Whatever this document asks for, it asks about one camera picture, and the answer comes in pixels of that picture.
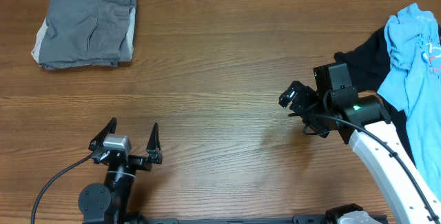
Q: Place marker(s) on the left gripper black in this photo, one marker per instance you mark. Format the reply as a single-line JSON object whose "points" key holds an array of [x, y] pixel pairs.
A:
{"points": [[153, 149]]}

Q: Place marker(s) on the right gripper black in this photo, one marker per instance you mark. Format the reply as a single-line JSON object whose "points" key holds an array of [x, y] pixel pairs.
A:
{"points": [[304, 94]]}

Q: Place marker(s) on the grey shorts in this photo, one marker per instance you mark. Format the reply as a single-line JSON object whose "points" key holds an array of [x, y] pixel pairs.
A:
{"points": [[85, 32]]}

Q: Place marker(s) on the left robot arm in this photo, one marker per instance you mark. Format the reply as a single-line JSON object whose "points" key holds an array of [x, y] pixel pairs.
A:
{"points": [[107, 202]]}

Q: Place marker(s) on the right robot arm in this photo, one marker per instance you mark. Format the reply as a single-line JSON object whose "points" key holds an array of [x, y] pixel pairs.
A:
{"points": [[364, 124]]}

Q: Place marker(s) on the black garment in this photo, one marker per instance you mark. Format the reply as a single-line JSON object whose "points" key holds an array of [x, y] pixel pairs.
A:
{"points": [[368, 66]]}

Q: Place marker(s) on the light blue t-shirt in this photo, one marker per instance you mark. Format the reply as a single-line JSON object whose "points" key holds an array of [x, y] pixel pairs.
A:
{"points": [[413, 85]]}

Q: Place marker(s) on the folded beige shorts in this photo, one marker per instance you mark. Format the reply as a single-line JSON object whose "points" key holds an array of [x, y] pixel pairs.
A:
{"points": [[129, 37]]}

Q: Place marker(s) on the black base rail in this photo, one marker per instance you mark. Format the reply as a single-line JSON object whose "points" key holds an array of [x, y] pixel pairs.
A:
{"points": [[297, 219]]}

